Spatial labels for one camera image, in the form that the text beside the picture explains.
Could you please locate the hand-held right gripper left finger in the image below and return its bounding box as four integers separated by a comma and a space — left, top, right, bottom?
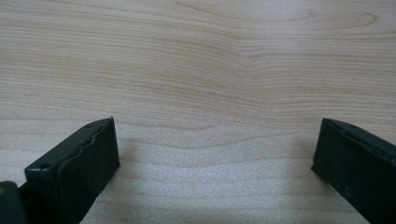
19, 116, 121, 224

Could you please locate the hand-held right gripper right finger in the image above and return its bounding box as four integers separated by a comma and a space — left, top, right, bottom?
310, 118, 396, 224

